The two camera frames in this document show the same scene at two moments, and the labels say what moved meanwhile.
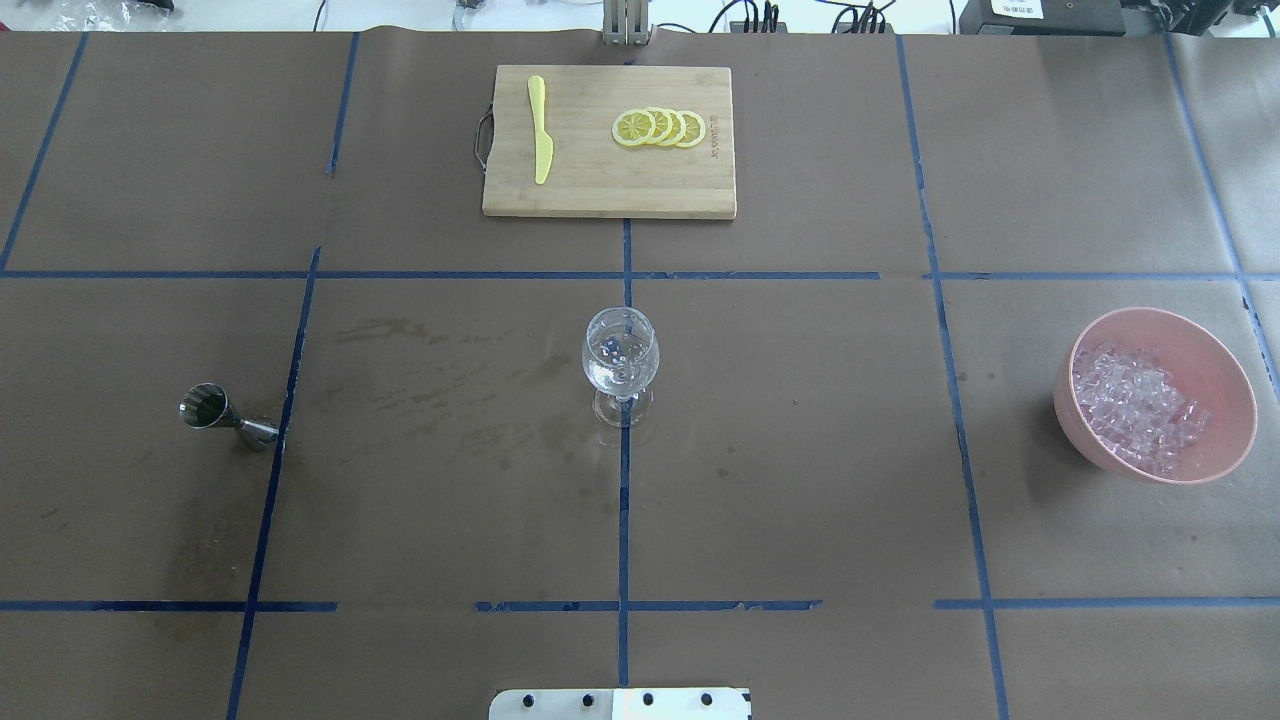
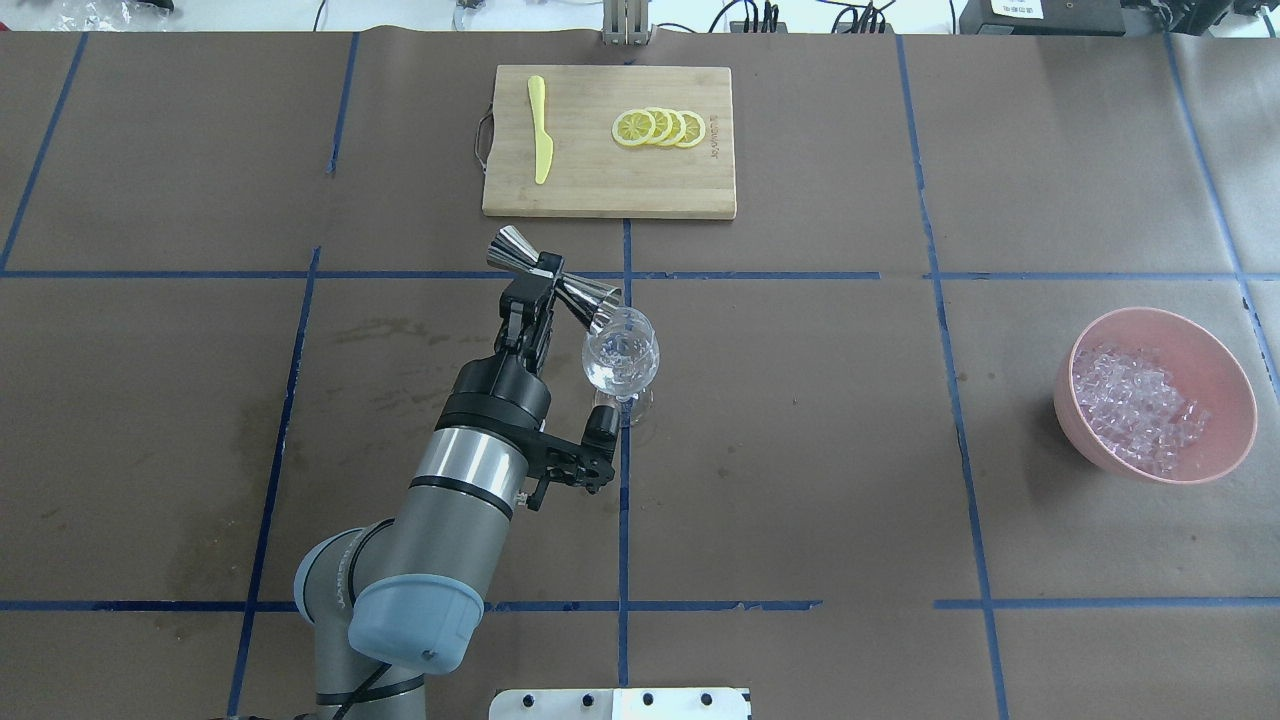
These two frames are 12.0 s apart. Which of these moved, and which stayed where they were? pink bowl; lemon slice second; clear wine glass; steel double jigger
Moved: steel double jigger
Stayed: lemon slice second; clear wine glass; pink bowl
